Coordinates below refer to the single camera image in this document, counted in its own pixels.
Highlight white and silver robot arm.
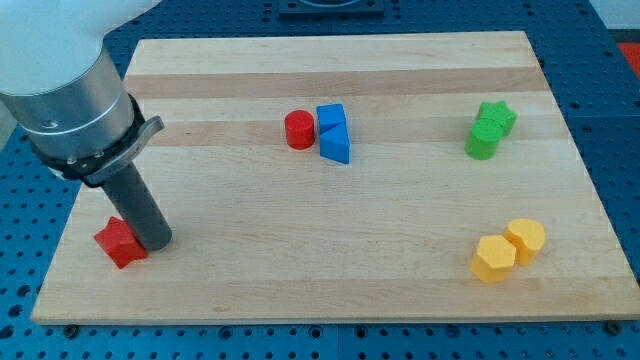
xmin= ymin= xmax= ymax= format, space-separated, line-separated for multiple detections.
xmin=1 ymin=0 xmax=164 ymax=187

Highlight green star block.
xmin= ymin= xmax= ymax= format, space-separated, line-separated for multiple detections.
xmin=476 ymin=101 xmax=518 ymax=136

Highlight red star block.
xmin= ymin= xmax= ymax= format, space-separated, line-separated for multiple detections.
xmin=94 ymin=217 xmax=147 ymax=269

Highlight blue triangle block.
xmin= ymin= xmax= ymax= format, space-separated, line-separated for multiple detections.
xmin=319 ymin=124 xmax=351 ymax=164

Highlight red cylinder block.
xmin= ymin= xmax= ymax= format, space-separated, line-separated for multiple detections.
xmin=284 ymin=110 xmax=315 ymax=150

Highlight blue cube block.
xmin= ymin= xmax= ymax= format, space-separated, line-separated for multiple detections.
xmin=316 ymin=103 xmax=347 ymax=134

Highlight wooden board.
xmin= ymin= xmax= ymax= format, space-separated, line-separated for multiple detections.
xmin=32 ymin=31 xmax=639 ymax=325

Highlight green cylinder block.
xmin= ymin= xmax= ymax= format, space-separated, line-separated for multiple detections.
xmin=465 ymin=118 xmax=504 ymax=160

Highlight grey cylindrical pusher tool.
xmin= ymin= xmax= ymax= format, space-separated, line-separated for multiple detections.
xmin=102 ymin=163 xmax=173 ymax=251

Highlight yellow hexagon block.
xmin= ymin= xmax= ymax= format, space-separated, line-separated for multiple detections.
xmin=470 ymin=235 xmax=517 ymax=283

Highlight yellow heart block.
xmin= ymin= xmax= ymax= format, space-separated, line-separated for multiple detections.
xmin=504 ymin=218 xmax=546 ymax=266

